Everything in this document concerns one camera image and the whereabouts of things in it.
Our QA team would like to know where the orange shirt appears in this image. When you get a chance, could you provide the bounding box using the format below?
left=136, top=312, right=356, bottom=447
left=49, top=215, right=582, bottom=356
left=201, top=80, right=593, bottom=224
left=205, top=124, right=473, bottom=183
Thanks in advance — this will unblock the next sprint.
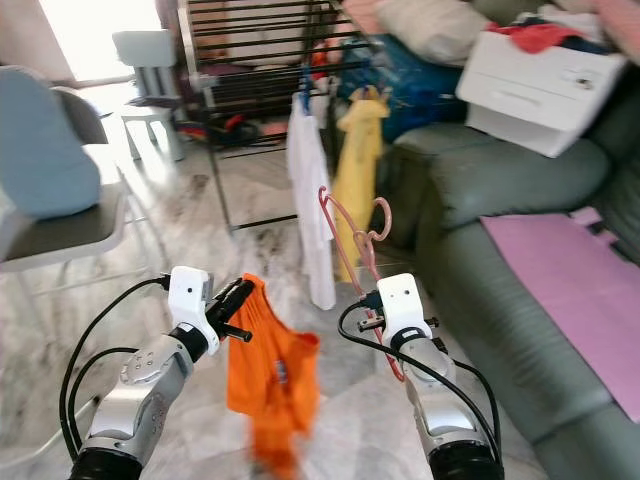
left=225, top=273, right=321, bottom=479

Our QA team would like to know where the pink plastic hanger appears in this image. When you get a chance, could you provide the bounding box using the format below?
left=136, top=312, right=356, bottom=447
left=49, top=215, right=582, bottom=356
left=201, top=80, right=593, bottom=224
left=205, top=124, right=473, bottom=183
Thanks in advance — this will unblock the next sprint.
left=318, top=187, right=406, bottom=383

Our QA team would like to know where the white hanging shirt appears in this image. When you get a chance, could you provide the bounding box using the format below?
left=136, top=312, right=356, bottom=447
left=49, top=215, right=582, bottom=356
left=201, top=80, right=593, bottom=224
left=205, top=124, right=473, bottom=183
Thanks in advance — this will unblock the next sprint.
left=285, top=93, right=339, bottom=311

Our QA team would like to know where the yellow hanging shirt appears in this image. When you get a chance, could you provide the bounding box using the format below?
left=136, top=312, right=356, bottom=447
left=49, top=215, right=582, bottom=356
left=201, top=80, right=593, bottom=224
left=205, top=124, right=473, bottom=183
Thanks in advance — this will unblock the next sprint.
left=335, top=87, right=393, bottom=284

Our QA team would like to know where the grey folding chair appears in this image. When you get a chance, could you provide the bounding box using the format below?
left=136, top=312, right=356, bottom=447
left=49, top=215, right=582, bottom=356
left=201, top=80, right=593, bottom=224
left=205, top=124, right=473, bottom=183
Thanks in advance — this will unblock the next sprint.
left=0, top=85, right=191, bottom=441

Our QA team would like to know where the black drying rack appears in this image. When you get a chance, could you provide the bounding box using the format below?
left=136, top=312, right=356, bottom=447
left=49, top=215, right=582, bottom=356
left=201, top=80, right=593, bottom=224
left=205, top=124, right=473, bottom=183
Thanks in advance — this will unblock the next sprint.
left=175, top=0, right=451, bottom=233

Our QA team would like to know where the dark green sofa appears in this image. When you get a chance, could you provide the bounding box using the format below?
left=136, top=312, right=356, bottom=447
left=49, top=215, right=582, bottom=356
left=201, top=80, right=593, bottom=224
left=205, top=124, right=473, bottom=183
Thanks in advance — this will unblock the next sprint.
left=380, top=90, right=640, bottom=480

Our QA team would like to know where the purple mat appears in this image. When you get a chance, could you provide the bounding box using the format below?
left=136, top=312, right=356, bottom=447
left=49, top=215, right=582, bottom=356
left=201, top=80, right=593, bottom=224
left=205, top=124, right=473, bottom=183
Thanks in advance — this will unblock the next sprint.
left=480, top=207, right=640, bottom=421

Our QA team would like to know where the blue patterned bag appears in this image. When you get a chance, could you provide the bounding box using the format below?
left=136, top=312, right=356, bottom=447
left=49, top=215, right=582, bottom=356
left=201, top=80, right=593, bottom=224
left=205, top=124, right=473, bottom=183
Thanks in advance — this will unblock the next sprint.
left=345, top=35, right=481, bottom=141

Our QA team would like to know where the light blue child chair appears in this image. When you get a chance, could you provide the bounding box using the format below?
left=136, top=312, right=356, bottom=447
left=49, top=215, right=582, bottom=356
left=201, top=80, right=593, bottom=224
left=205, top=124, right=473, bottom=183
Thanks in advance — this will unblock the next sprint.
left=112, top=30, right=189, bottom=161

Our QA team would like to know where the white drawer box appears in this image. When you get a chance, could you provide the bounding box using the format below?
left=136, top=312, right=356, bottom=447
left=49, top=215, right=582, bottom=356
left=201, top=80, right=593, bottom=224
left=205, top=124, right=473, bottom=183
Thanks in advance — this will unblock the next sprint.
left=455, top=30, right=629, bottom=159

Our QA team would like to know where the beige pillow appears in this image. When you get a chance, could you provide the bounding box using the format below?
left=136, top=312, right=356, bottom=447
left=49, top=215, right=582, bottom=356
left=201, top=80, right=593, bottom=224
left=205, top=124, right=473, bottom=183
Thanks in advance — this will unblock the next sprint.
left=375, top=0, right=501, bottom=66

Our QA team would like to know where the red cloth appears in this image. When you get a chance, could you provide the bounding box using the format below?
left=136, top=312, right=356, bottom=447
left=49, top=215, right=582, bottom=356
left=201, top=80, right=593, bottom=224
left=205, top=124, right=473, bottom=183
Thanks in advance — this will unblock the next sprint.
left=495, top=22, right=586, bottom=53

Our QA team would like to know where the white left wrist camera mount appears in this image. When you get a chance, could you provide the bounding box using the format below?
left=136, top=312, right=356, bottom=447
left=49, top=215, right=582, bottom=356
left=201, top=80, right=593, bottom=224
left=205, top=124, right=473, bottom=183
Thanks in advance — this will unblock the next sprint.
left=168, top=265, right=216, bottom=356

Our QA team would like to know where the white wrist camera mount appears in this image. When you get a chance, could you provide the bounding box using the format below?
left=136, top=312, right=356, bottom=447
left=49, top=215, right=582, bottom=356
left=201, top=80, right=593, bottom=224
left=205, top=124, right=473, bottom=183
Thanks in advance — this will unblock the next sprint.
left=168, top=265, right=216, bottom=356
left=375, top=273, right=433, bottom=346

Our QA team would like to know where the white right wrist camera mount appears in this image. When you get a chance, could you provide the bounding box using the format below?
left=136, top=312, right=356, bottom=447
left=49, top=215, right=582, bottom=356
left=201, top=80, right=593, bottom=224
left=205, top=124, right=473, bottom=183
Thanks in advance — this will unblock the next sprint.
left=375, top=273, right=433, bottom=346

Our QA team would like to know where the short black left arm cable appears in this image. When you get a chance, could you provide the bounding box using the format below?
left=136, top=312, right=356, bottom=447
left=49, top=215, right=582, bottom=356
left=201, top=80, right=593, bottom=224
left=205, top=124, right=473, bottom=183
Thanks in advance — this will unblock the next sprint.
left=68, top=346, right=136, bottom=441

